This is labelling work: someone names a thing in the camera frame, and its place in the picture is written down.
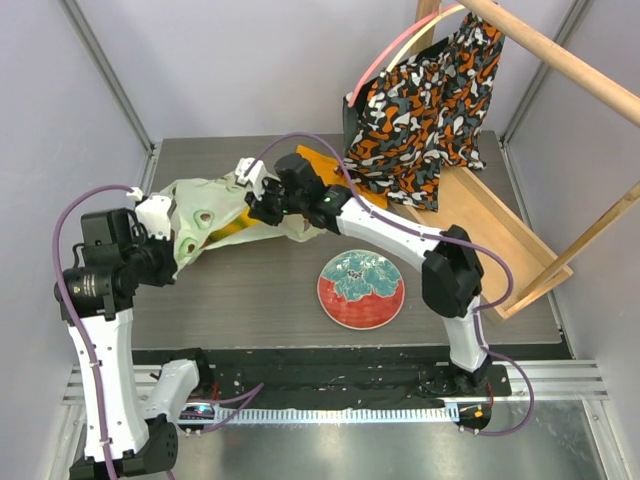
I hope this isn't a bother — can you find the orange cloth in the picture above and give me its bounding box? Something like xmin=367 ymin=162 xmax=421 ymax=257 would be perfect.
xmin=296 ymin=145 xmax=388 ymax=209

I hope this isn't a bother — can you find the white cable duct strip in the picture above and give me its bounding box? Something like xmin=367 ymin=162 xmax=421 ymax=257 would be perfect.
xmin=177 ymin=405 xmax=460 ymax=425

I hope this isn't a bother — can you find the red floral plate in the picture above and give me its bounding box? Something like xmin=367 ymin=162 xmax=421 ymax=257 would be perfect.
xmin=317 ymin=249 xmax=405 ymax=331

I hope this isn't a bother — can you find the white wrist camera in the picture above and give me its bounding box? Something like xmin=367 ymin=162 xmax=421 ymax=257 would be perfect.
xmin=127 ymin=188 xmax=173 ymax=241
xmin=234 ymin=157 xmax=267 ymax=200

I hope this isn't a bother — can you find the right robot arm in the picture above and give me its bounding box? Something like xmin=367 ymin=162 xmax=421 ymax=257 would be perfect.
xmin=235 ymin=154 xmax=491 ymax=395

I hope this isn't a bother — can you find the green avocado plastic bag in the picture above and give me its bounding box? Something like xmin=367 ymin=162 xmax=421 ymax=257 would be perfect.
xmin=155 ymin=173 xmax=322 ymax=279

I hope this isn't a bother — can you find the patterned camouflage cloth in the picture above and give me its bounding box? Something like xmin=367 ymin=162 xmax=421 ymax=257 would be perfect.
xmin=343 ymin=13 xmax=505 ymax=211

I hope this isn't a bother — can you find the pink and cream hanger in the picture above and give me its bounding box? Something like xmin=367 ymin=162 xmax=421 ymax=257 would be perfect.
xmin=346 ymin=1 xmax=465 ymax=107

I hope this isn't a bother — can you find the yellow fake mango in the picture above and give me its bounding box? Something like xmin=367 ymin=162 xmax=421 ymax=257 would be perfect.
xmin=201 ymin=210 xmax=259 ymax=250

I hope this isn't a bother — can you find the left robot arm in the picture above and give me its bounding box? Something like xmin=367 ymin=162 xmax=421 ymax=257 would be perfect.
xmin=54 ymin=208 xmax=213 ymax=479

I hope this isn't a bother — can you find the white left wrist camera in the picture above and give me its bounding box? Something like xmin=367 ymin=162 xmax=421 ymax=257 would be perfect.
xmin=127 ymin=188 xmax=173 ymax=241

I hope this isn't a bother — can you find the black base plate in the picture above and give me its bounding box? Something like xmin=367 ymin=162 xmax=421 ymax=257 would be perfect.
xmin=132 ymin=344 xmax=514 ymax=406

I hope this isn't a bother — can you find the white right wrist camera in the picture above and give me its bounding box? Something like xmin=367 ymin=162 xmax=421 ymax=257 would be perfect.
xmin=234 ymin=157 xmax=267 ymax=200

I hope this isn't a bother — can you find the wooden rack frame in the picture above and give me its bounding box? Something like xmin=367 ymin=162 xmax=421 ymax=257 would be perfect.
xmin=395 ymin=1 xmax=639 ymax=322

